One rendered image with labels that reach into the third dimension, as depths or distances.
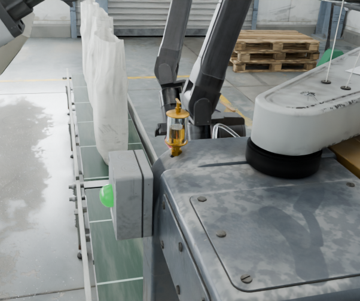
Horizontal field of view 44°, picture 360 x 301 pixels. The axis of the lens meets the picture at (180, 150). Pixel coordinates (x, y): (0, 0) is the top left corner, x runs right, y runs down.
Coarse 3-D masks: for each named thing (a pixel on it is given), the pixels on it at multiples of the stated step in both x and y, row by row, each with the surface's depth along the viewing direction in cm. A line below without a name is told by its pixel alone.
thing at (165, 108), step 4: (164, 108) 118; (168, 108) 117; (172, 108) 117; (164, 112) 118; (164, 116) 118; (164, 120) 117; (160, 124) 115; (164, 124) 115; (156, 128) 116; (156, 132) 119; (156, 136) 120
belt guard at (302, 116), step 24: (312, 72) 63; (336, 72) 64; (264, 96) 52; (288, 96) 53; (312, 96) 53; (336, 96) 54; (264, 120) 50; (288, 120) 48; (312, 120) 48; (336, 120) 51; (264, 144) 51; (288, 144) 49; (312, 144) 50
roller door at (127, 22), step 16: (80, 0) 740; (112, 0) 754; (128, 0) 761; (144, 0) 768; (160, 0) 774; (208, 0) 795; (256, 0) 812; (80, 16) 752; (112, 16) 766; (128, 16) 772; (144, 16) 779; (160, 16) 786; (192, 16) 800; (208, 16) 807; (256, 16) 825; (128, 32) 782; (144, 32) 789; (160, 32) 796; (192, 32) 810
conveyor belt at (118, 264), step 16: (96, 192) 230; (96, 208) 216; (96, 224) 204; (112, 224) 205; (96, 240) 194; (112, 240) 194; (128, 240) 195; (96, 256) 184; (112, 256) 184; (128, 256) 185; (96, 272) 175; (112, 272) 175; (128, 272) 176; (112, 288) 167; (128, 288) 168
